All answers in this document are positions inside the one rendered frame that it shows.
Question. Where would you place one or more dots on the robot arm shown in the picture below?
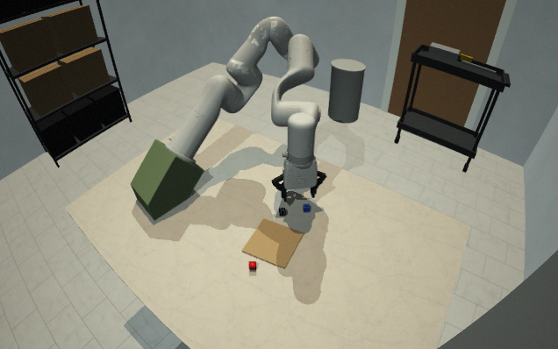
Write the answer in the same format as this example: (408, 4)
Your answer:
(242, 67)

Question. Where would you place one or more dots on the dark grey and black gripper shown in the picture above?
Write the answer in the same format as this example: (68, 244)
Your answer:
(299, 177)

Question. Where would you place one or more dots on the tan flat mat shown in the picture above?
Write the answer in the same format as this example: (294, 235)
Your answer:
(274, 243)

